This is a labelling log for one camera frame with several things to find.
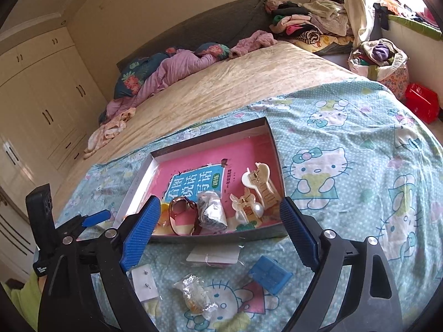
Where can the hair claw with pearl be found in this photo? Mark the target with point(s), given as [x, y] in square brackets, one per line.
[247, 211]

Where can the dark floral pillow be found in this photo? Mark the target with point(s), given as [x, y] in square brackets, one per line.
[129, 79]

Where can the cartoon cat print blanket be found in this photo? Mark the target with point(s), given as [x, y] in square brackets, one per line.
[346, 128]

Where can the pale pink clothes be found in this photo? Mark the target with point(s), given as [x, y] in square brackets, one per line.
[107, 131]

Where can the white earring card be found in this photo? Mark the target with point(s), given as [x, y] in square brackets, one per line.
[145, 283]

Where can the bag of black beads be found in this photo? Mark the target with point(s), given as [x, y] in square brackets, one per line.
[213, 216]

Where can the fluffy pink garment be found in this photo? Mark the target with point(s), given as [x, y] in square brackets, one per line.
[252, 41]

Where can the pile of clothes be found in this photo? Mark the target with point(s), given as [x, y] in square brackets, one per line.
[311, 24]

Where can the yellow rings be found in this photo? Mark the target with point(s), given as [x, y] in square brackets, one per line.
[164, 211]

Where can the clothes on windowsill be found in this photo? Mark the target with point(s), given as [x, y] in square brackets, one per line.
[398, 7]

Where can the green windowsill cover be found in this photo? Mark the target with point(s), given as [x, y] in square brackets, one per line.
[415, 27]

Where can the grey cardboard box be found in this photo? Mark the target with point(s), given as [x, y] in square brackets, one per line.
[242, 237]

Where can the person's left forearm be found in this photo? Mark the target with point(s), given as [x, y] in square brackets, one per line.
[24, 301]

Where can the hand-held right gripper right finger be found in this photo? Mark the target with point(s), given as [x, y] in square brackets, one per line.
[297, 235]

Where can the beige hair claw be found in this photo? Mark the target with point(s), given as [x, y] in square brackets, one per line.
[268, 195]

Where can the pink quilt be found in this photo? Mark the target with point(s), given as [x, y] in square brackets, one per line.
[166, 72]

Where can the small blue box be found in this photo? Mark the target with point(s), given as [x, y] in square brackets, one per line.
[270, 273]

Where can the cream wardrobe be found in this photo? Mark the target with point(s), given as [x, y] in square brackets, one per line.
[41, 93]

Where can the large white hair claw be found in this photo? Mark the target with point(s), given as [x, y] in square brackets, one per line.
[251, 179]

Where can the dark grey headboard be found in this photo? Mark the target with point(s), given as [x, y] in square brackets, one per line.
[214, 24]

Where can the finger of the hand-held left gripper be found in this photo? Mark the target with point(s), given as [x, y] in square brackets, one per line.
[97, 217]

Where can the red jewelry on white card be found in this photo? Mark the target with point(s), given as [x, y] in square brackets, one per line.
[213, 256]

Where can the cream curtain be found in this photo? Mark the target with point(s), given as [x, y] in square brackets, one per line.
[360, 0]

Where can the floral laundry basket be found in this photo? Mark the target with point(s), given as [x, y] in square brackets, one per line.
[394, 79]

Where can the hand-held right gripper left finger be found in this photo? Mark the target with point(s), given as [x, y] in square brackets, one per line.
[138, 231]

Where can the beige bed sheet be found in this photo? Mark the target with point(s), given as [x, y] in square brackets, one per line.
[225, 86]

